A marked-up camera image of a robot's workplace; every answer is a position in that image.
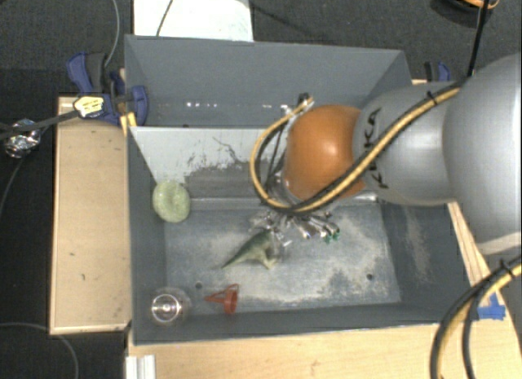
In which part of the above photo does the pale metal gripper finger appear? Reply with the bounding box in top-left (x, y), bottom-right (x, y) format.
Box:
top-left (249, 213), bottom-right (276, 235)
top-left (272, 229), bottom-right (294, 258)

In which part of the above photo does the green toy dinosaur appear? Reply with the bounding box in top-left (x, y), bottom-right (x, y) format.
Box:
top-left (219, 229), bottom-right (282, 271)

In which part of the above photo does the red plastic funnel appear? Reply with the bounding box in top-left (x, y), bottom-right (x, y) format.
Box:
top-left (203, 283), bottom-right (242, 315)

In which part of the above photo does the grey metal bin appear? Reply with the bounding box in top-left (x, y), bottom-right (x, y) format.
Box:
top-left (123, 33), bottom-right (483, 346)

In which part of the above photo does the pale wood flat board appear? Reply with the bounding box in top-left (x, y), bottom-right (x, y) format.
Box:
top-left (48, 95), bottom-right (132, 336)

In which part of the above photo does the pale green ring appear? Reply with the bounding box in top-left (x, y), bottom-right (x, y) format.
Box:
top-left (152, 179), bottom-right (192, 224)

